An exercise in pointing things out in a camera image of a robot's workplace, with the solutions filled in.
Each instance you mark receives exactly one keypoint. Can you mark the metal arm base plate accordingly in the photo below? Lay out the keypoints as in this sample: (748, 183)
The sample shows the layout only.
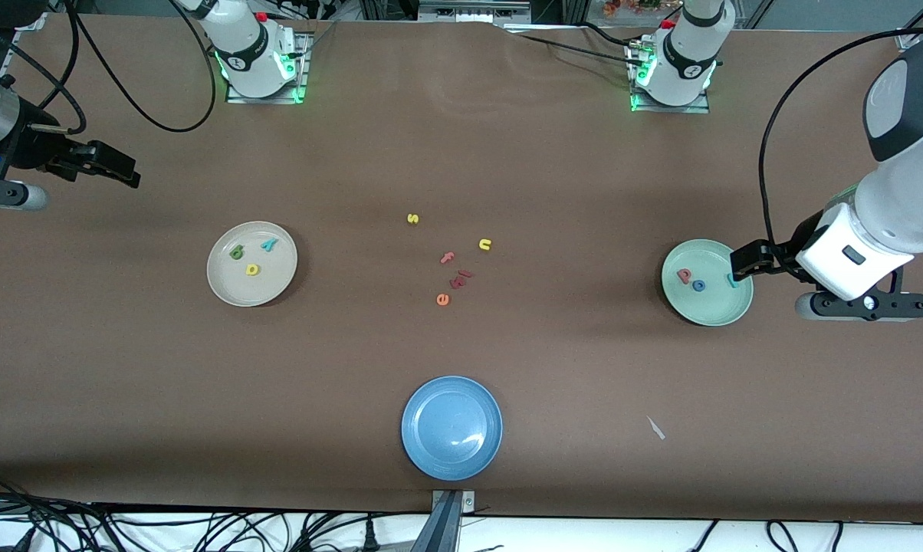
(266, 98)
(668, 109)

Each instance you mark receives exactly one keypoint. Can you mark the teal letter y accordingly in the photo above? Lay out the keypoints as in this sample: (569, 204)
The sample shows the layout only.
(268, 245)

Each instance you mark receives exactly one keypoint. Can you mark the pale green plate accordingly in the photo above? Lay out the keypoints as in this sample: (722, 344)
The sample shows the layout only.
(707, 307)

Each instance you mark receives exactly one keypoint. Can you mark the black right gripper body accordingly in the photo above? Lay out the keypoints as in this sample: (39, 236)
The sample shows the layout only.
(34, 149)

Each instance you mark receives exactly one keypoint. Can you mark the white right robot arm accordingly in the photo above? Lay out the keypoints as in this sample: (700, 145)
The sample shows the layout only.
(243, 46)

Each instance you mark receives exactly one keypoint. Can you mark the grey metal clamp bracket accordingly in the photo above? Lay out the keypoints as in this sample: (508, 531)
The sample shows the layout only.
(468, 502)

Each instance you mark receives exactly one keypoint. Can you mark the green letter b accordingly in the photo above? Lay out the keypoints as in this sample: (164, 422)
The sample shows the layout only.
(237, 251)

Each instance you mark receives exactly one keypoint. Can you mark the orange artificial flowers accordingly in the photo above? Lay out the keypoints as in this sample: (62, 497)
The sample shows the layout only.
(630, 6)

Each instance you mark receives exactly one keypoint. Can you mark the brown table cover sheet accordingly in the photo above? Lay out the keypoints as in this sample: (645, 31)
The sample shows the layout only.
(124, 383)

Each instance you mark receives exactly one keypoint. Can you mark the beige brown plate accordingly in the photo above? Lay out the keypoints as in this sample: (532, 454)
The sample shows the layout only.
(231, 287)

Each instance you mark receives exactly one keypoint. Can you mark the silver power strip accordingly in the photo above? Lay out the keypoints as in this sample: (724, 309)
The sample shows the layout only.
(473, 11)

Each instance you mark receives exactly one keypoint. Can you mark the pink letter p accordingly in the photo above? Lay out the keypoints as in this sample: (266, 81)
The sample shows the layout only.
(684, 275)

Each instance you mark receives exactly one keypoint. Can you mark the blue plate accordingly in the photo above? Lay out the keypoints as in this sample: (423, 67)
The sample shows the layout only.
(451, 428)

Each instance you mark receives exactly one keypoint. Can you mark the black power plug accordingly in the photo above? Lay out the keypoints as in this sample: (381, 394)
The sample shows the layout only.
(369, 537)

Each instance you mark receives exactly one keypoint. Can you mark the dark aluminium mounting bar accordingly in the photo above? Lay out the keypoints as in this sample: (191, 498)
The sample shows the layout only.
(440, 533)

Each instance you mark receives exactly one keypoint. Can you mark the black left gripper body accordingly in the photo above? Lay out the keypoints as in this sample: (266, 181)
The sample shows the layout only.
(797, 237)

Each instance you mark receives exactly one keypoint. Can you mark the white paper scrap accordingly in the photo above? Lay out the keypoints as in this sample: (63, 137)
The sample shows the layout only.
(655, 428)

